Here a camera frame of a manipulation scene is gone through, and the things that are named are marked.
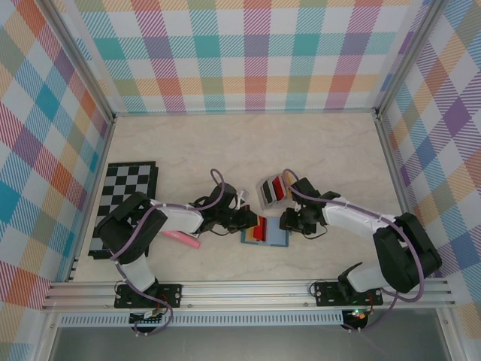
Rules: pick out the left aluminium frame post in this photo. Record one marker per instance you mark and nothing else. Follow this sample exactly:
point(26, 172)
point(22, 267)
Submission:
point(85, 56)

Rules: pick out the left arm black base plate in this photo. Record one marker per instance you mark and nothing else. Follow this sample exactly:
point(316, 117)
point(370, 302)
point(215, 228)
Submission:
point(171, 295)

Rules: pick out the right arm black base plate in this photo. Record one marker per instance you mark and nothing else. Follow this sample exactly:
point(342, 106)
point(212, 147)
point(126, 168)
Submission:
point(327, 293)

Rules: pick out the stack of red cards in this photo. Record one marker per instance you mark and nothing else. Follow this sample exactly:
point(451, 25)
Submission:
point(279, 188)

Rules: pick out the right aluminium frame post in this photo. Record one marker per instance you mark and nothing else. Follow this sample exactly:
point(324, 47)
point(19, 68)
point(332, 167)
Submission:
point(403, 56)

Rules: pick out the rear aluminium table rail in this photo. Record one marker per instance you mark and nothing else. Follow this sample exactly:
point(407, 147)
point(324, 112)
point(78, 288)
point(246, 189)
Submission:
point(244, 112)

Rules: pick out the clear acrylic card stand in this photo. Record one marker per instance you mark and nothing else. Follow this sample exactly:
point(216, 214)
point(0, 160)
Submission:
point(263, 202)

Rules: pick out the black grey folding chessboard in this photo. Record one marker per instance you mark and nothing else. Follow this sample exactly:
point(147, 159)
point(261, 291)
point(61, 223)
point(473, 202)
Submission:
point(124, 180)

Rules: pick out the pink tube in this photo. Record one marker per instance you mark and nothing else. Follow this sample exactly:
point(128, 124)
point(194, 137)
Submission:
point(184, 238)

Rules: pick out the stack of black cards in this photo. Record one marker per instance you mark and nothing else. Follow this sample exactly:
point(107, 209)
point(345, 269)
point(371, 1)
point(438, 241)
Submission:
point(267, 192)

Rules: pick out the left aluminium side rail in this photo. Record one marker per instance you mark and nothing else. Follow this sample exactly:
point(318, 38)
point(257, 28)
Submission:
point(103, 150)

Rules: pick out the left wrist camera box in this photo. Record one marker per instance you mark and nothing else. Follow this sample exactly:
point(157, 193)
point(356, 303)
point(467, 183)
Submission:
point(223, 193)

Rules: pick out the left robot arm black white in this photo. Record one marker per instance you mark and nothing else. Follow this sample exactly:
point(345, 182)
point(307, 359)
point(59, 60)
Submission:
point(127, 225)

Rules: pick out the long aluminium mounting rail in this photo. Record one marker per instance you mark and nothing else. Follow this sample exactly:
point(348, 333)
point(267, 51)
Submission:
point(244, 295)

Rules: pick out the blue leather card holder wallet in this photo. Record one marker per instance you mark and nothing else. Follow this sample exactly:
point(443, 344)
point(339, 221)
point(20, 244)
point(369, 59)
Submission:
point(274, 237)

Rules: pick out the stack of gold cards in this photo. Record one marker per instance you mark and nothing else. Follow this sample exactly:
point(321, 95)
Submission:
point(287, 187)

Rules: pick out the aluminium frame post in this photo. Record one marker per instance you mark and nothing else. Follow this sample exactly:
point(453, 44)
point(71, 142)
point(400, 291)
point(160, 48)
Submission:
point(85, 56)
point(403, 56)

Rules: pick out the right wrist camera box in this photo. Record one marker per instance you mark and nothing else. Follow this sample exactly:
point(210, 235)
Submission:
point(306, 188)

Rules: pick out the aluminium side rail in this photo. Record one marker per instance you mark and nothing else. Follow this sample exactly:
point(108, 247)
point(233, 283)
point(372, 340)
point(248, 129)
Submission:
point(389, 150)
point(103, 150)

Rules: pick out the right aluminium side rail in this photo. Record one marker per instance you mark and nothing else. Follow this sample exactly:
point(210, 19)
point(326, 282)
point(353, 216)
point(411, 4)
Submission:
point(389, 150)

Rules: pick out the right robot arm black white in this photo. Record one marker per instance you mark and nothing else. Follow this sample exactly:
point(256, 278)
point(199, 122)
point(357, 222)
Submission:
point(406, 248)

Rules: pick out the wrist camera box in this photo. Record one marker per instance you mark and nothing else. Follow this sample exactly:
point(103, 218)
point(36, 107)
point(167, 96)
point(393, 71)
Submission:
point(223, 193)
point(306, 188)

